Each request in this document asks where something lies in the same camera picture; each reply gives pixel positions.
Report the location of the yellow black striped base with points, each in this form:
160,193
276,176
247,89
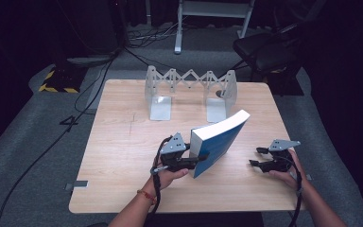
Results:
61,82

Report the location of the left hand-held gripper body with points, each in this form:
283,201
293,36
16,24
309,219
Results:
173,154

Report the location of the black folding chair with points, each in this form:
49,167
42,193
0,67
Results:
264,50

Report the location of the blue paperback book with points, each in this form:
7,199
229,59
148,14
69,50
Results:
216,145

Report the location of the person's right hand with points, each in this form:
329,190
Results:
291,176

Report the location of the grey tape piece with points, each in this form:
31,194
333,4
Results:
308,177
77,184

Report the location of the grey expandable metal bookend rack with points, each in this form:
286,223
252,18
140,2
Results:
160,108

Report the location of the person's left hand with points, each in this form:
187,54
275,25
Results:
167,179

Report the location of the white metal stand frame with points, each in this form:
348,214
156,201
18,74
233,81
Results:
211,9

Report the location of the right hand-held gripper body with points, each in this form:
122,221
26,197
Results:
280,157

